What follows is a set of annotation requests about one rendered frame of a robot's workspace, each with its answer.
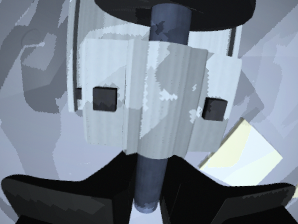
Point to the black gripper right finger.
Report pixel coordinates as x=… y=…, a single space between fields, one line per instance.
x=190 y=197

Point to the blue-grey metal shaft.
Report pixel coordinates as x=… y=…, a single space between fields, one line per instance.
x=168 y=22

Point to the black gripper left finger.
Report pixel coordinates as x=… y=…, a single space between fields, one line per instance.
x=106 y=197

